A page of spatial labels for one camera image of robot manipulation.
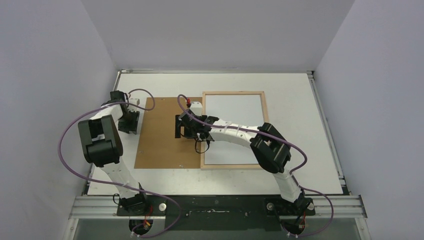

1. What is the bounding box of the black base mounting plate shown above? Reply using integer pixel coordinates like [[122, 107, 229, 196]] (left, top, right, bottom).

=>
[[116, 195, 316, 235]]

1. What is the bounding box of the aluminium front rail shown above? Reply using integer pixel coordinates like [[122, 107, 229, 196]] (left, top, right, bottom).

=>
[[69, 195, 367, 219]]

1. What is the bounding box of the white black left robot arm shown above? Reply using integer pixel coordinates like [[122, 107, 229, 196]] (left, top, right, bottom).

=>
[[77, 90, 149, 216]]

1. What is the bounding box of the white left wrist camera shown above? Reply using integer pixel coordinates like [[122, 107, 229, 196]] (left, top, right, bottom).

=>
[[127, 98, 140, 107]]

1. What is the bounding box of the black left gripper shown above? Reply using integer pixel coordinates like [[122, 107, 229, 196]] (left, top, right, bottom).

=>
[[118, 109, 139, 135]]

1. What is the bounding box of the brown backing board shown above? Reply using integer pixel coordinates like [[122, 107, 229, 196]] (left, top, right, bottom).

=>
[[134, 97, 201, 169]]

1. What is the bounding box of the printed colour photo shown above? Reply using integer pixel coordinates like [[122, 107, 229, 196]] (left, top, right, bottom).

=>
[[204, 94, 264, 168]]

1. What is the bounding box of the light wooden picture frame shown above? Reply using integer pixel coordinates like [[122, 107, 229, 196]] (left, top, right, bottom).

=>
[[200, 91, 269, 170]]

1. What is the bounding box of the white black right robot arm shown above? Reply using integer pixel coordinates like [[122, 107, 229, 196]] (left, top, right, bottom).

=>
[[175, 113, 315, 215]]

